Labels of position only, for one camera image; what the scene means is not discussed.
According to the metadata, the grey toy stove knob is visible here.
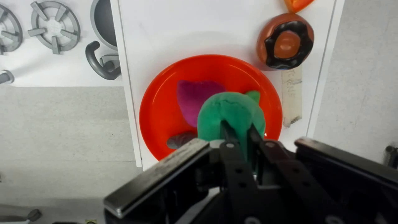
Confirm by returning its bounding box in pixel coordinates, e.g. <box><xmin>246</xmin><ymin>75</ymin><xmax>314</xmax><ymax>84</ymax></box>
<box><xmin>0</xmin><ymin>70</ymin><xmax>15</xmax><ymax>85</ymax></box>

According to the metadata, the red plastic plate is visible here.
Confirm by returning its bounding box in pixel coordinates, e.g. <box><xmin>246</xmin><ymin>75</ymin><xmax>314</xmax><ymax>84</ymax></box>
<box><xmin>139</xmin><ymin>54</ymin><xmax>283</xmax><ymax>161</ymax></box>

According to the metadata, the brown chocolate doughnut toy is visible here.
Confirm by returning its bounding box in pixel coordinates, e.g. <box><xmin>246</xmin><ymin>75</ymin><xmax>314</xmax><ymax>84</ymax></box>
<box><xmin>257</xmin><ymin>12</ymin><xmax>314</xmax><ymax>70</ymax></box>

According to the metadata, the small grey plush toy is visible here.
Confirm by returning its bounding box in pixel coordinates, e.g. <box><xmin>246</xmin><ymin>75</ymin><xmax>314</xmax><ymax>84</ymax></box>
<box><xmin>166</xmin><ymin>131</ymin><xmax>198</xmax><ymax>150</ymax></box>

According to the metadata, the strip of masking tape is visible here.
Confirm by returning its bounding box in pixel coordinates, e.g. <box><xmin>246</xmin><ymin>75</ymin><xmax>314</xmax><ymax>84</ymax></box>
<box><xmin>281</xmin><ymin>65</ymin><xmax>303</xmax><ymax>128</ymax></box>

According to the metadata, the grey toy burner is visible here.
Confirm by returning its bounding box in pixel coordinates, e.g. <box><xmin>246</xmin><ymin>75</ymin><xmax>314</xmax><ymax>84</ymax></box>
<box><xmin>28</xmin><ymin>1</ymin><xmax>81</xmax><ymax>55</ymax></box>
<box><xmin>0</xmin><ymin>4</ymin><xmax>23</xmax><ymax>55</ymax></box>

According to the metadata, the purple plush toy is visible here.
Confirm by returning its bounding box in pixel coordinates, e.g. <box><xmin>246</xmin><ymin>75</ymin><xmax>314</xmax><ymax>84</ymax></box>
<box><xmin>177</xmin><ymin>80</ymin><xmax>227</xmax><ymax>128</ymax></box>

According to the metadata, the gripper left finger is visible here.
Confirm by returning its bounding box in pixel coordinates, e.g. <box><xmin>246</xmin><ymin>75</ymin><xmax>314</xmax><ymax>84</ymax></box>
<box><xmin>104</xmin><ymin>121</ymin><xmax>259</xmax><ymax>224</ymax></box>

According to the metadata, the green plush toy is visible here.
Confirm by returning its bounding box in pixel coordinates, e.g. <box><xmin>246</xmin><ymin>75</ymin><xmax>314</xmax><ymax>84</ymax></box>
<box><xmin>197</xmin><ymin>90</ymin><xmax>266</xmax><ymax>163</ymax></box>

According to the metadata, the white toy kitchen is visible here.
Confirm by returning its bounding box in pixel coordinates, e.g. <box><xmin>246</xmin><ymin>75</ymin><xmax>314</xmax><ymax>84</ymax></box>
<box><xmin>0</xmin><ymin>0</ymin><xmax>345</xmax><ymax>171</ymax></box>

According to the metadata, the orange toy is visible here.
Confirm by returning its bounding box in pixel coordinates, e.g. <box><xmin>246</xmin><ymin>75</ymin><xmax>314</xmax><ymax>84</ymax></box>
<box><xmin>284</xmin><ymin>0</ymin><xmax>315</xmax><ymax>13</ymax></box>

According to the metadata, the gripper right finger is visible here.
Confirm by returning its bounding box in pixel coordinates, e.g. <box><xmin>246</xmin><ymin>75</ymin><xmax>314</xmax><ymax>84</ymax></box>
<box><xmin>248</xmin><ymin>124</ymin><xmax>398</xmax><ymax>224</ymax></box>

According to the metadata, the grey toy sink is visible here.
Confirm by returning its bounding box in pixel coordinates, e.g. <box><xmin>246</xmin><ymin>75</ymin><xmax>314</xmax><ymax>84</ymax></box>
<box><xmin>90</xmin><ymin>0</ymin><xmax>118</xmax><ymax>51</ymax></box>

